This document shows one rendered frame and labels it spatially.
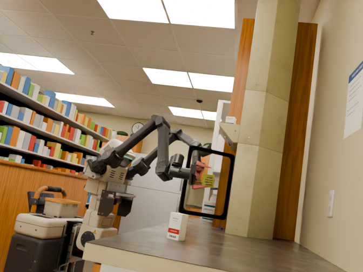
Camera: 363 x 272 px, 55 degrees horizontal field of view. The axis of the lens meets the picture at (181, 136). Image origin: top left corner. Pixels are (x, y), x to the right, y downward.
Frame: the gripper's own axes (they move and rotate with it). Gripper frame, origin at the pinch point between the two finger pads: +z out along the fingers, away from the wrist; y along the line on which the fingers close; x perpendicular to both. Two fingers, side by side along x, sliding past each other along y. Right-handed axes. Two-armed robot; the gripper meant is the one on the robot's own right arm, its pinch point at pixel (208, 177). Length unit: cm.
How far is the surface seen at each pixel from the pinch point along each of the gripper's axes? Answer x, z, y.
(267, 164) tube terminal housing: 14.4, 28.8, 12.5
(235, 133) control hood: 8.5, 10.1, 25.7
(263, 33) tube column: 8, 18, 85
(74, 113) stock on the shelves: 294, -232, 86
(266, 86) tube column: 8, 23, 54
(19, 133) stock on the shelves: 182, -233, 31
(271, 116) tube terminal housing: 13.1, 28.0, 38.8
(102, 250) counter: -95, -14, -28
